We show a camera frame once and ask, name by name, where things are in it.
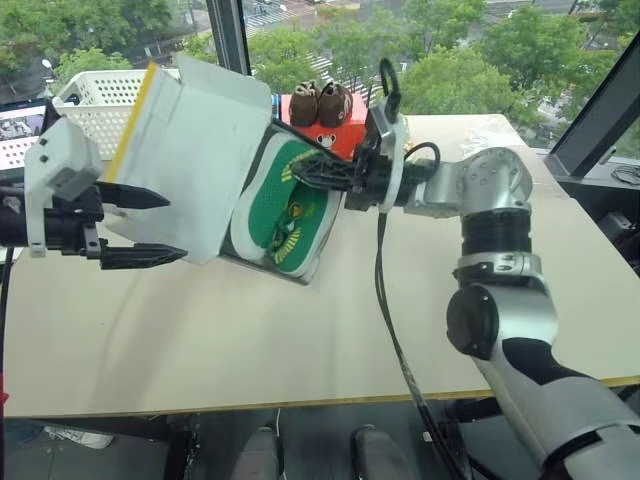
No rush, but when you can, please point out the black monitor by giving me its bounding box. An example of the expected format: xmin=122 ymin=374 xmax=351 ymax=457
xmin=543 ymin=47 xmax=640 ymax=182

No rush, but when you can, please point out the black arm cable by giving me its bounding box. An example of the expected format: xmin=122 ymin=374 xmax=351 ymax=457
xmin=372 ymin=58 xmax=474 ymax=480
xmin=0 ymin=246 xmax=16 ymax=374

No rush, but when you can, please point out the black table leg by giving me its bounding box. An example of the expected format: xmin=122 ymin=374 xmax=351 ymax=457
xmin=162 ymin=413 xmax=197 ymax=480

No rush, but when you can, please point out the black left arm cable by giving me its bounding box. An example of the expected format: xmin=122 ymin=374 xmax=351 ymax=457
xmin=0 ymin=246 xmax=16 ymax=374

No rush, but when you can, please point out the white perforated plastic basket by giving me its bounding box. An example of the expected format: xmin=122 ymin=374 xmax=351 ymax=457
xmin=51 ymin=69 xmax=182 ymax=175

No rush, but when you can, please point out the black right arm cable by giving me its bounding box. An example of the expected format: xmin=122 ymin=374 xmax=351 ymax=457
xmin=372 ymin=58 xmax=474 ymax=480

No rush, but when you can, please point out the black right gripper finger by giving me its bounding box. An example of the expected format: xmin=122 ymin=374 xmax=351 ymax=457
xmin=291 ymin=152 xmax=362 ymax=179
xmin=294 ymin=172 xmax=357 ymax=194

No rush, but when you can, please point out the small brown shoe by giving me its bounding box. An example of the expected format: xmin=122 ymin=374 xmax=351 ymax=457
xmin=317 ymin=82 xmax=354 ymax=129
xmin=289 ymin=82 xmax=322 ymax=127

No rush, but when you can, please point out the white shoe with green sole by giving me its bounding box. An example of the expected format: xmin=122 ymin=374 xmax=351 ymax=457
xmin=264 ymin=197 xmax=342 ymax=281
xmin=233 ymin=138 xmax=332 ymax=261

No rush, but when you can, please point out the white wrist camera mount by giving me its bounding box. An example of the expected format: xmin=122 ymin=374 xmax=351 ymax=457
xmin=366 ymin=106 xmax=410 ymax=217
xmin=23 ymin=117 xmax=104 ymax=258

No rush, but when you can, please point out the white shoebox with yellow edge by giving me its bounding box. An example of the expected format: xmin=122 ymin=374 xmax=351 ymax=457
xmin=101 ymin=52 xmax=342 ymax=292

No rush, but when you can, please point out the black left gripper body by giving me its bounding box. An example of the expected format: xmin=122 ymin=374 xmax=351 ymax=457
xmin=42 ymin=185 xmax=109 ymax=260

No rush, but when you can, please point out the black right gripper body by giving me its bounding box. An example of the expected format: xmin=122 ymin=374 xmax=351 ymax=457
xmin=343 ymin=145 xmax=397 ymax=212

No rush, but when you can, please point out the orange cardboard box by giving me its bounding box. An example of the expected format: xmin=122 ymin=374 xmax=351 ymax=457
xmin=278 ymin=91 xmax=372 ymax=162

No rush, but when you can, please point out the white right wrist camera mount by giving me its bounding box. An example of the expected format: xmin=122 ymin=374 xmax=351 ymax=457
xmin=366 ymin=106 xmax=410 ymax=217

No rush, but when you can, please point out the clear plastic bag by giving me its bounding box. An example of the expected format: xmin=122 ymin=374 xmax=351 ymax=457
xmin=457 ymin=125 xmax=524 ymax=157

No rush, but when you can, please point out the white sneaker on floor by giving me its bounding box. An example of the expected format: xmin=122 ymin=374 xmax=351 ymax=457
xmin=42 ymin=423 xmax=116 ymax=451

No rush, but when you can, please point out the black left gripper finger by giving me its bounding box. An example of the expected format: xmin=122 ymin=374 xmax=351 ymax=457
xmin=97 ymin=181 xmax=171 ymax=212
xmin=99 ymin=242 xmax=189 ymax=272

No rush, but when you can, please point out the laptop screen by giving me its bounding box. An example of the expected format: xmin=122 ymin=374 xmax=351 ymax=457
xmin=0 ymin=98 xmax=57 ymax=184

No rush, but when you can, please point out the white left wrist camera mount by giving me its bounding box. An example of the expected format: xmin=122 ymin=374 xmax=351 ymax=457
xmin=23 ymin=117 xmax=104 ymax=258

